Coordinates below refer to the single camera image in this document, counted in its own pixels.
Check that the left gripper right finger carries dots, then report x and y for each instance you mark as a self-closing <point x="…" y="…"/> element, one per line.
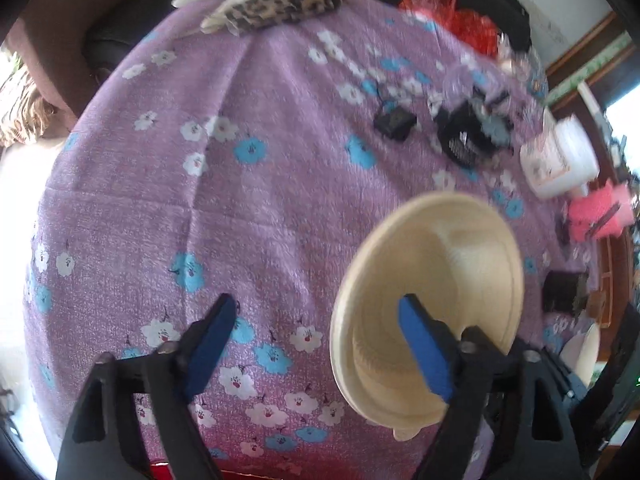
<point x="524" y="396"/>

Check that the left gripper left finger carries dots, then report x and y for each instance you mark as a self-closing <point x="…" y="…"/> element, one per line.
<point x="103" y="438"/>

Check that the cream patterned bowl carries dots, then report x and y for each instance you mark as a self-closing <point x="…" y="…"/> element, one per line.
<point x="460" y="258"/>

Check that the red scalloped plate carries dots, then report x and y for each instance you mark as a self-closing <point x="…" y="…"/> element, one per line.
<point x="165" y="471"/>

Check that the large white foam bowl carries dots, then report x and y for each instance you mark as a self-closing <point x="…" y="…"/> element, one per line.
<point x="581" y="353"/>

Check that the white plastic jar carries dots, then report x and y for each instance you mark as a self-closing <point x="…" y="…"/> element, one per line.
<point x="559" y="160"/>

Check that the purple floral tablecloth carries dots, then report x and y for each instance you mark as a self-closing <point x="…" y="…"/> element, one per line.
<point x="250" y="165"/>

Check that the black cylindrical motor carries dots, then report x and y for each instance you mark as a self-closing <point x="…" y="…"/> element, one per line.
<point x="472" y="134"/>

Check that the black power adapter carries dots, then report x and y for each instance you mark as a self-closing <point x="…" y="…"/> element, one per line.
<point x="394" y="122"/>

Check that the brown armchair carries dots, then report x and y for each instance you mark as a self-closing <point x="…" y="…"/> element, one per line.
<point x="71" y="46"/>

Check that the red plastic bag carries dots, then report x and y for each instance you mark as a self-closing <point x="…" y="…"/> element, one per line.
<point x="469" y="26"/>

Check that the leopard print cloth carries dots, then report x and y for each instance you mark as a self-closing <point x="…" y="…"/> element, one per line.
<point x="253" y="15"/>

